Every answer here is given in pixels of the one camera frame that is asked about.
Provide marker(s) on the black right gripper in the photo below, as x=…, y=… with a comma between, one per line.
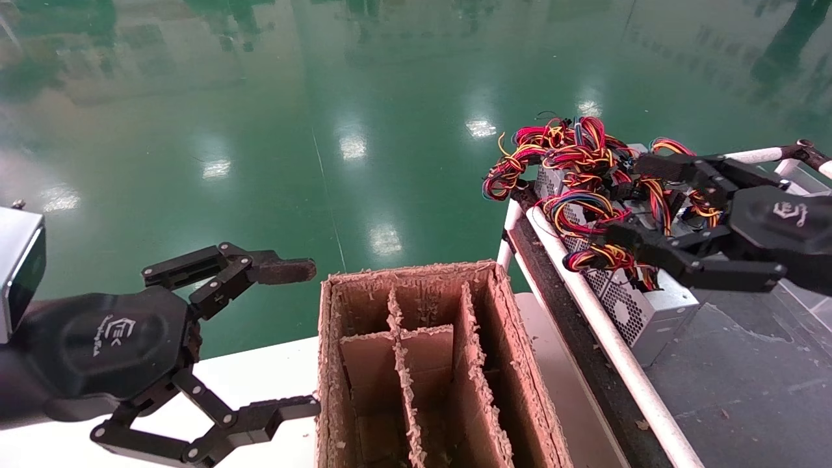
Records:
x=786, y=224

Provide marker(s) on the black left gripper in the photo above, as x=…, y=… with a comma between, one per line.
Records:
x=102, y=344

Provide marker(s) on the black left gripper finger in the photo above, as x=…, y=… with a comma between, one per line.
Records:
x=284, y=272

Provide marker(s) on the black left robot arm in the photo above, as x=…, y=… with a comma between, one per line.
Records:
x=8, y=390

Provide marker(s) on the brown cardboard box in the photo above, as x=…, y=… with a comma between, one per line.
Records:
x=328, y=416

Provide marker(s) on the white pipe stub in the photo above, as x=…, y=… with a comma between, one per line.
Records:
x=788, y=170
x=825, y=169

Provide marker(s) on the clear plastic partition rack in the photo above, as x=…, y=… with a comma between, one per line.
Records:
x=812, y=185

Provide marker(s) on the short cardboard cross divider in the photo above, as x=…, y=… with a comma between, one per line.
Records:
x=370, y=370

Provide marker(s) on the black pipe joint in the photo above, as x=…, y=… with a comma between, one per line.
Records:
x=803, y=153

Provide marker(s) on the long cardboard divider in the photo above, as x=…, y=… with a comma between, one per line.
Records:
x=471, y=390
x=406, y=403

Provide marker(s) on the dark grey cart mat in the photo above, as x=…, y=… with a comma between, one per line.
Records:
x=747, y=390

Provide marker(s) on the short white cart pipe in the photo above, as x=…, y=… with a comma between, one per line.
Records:
x=506, y=253

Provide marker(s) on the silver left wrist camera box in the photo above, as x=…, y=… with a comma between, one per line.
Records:
x=16, y=273

